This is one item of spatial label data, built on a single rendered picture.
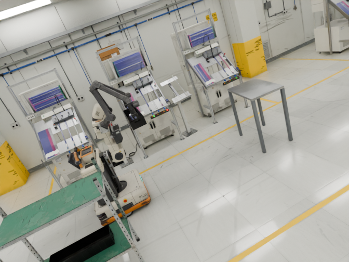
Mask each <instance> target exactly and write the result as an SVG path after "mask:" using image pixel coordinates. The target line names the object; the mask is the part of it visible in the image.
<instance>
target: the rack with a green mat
mask: <svg viewBox="0 0 349 262"><path fill-rule="evenodd" d="M91 161H92V162H93V164H94V166H95V168H96V170H97V172H95V173H93V174H91V175H89V176H87V177H85V178H83V179H81V180H79V181H77V182H75V183H73V184H70V185H68V186H66V187H64V188H62V189H60V190H58V191H56V192H54V193H52V194H50V195H48V196H46V197H44V198H42V199H40V200H38V201H36V202H34V203H32V204H30V205H28V206H25V207H23V208H21V209H19V210H17V211H15V212H13V213H11V214H9V215H7V214H6V213H5V212H4V210H3V209H2V208H1V207H0V215H1V216H2V218H3V221H2V223H1V225H0V251H1V250H3V249H5V248H7V247H9V246H11V245H13V244H15V243H17V242H19V241H22V242H23V243H24V244H25V245H26V247H27V248H28V249H29V250H30V251H31V253H32V254H33V255H34V256H35V257H36V259H37V260H38V261H39V262H49V259H50V257H49V258H47V259H45V260H43V258H42V257H41V255H40V254H39V253H38V252H37V251H36V249H35V248H34V247H33V246H32V244H31V243H30V242H29V241H28V240H27V238H26V237H28V236H30V235H32V234H34V233H36V232H38V231H40V230H42V229H44V228H46V227H48V226H50V225H52V224H54V223H56V222H58V221H59V220H61V219H63V218H65V217H67V216H69V215H71V214H73V213H75V212H77V211H79V210H80V209H82V208H84V207H86V206H88V205H90V204H92V203H94V202H96V201H98V200H100V199H102V198H103V199H104V200H105V202H106V204H107V206H108V207H109V209H110V211H111V213H112V214H113V216H114V218H115V219H116V222H114V223H112V224H110V225H109V227H110V228H111V230H112V232H113V236H114V240H115V241H114V242H115V244H114V245H112V246H110V247H108V248H107V249H105V250H103V251H101V252H99V253H98V254H96V255H95V256H93V257H91V258H89V259H87V260H85V261H84V262H112V261H114V260H115V259H117V258H119V257H121V256H122V255H124V254H126V253H128V252H129V251H131V250H134V252H135V254H136V255H137V257H138V259H139V261H140V262H145V261H144V259H143V258H142V256H141V254H140V252H139V251H138V249H137V247H136V245H135V242H134V239H133V235H134V237H135V238H136V241H137V242H139V241H140V238H139V237H138V235H137V234H136V232H135V230H134V228H133V226H132V225H131V223H130V221H129V219H128V217H127V216H126V214H125V212H124V210H123V208H122V207H121V205H120V203H119V201H118V199H117V198H116V196H115V194H114V192H113V190H112V189H111V187H110V185H109V183H108V181H107V180H106V178H105V176H104V174H103V172H102V171H101V169H100V167H99V165H98V163H97V162H96V160H95V158H94V157H91ZM104 184H105V185H106V187H107V189H108V191H109V193H110V194H111V196H112V198H113V200H114V201H115V203H116V205H117V207H118V209H119V210H120V212H121V214H122V216H123V218H121V219H120V218H119V216H118V214H117V212H116V210H115V209H114V207H113V205H112V204H111V202H110V200H109V198H108V197H107V195H106V191H105V186H104ZM132 233H133V235H132Z"/></svg>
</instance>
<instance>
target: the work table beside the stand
mask: <svg viewBox="0 0 349 262"><path fill-rule="evenodd" d="M278 90H280V94H281V100H282V103H283V110H284V115H285V121H286V127H287V133H288V139H289V141H293V137H292V131H291V125H290V118H289V112H288V106H287V100H286V94H285V88H284V85H280V84H276V83H272V82H268V81H264V80H260V79H257V78H253V79H250V80H248V81H246V82H243V83H241V84H238V85H236V86H234V87H231V88H229V89H227V91H228V94H229V97H230V101H231V105H232V109H233V112H234V116H235V121H236V124H237V128H238V132H239V135H240V136H242V135H243V134H242V131H241V127H240V123H239V119H238V115H237V111H236V107H235V103H234V99H233V95H232V93H234V94H236V95H238V96H241V97H243V98H245V99H248V100H250V101H251V105H252V110H253V114H254V119H255V122H256V127H257V131H258V135H259V140H260V144H261V149H262V152H263V153H266V148H265V144H264V139H263V135H262V130H261V125H260V121H259V116H258V112H257V107H256V102H255V100H257V104H258V108H259V113H260V118H261V122H262V126H265V120H264V115H263V111H262V106H261V101H260V98H261V97H264V96H266V95H268V94H271V93H273V92H275V91H278Z"/></svg>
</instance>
